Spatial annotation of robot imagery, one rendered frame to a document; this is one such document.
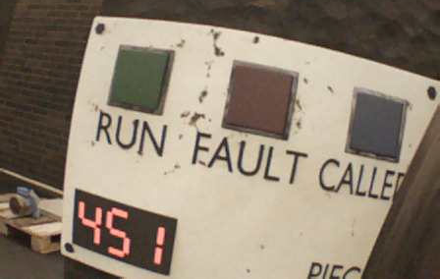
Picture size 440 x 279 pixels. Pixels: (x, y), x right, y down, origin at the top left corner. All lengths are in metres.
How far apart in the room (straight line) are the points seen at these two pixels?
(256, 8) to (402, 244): 0.24
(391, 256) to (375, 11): 0.21
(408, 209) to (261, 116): 0.18
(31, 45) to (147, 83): 7.13
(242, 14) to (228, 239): 0.15
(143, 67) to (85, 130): 0.06
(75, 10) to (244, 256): 6.95
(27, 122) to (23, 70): 0.54
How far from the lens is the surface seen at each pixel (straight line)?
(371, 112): 0.50
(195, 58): 0.54
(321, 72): 0.51
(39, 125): 7.51
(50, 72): 7.48
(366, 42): 0.53
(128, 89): 0.54
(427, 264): 0.36
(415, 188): 0.37
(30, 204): 5.04
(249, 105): 0.52
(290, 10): 0.54
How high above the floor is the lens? 1.20
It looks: 3 degrees down
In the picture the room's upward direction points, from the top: 10 degrees clockwise
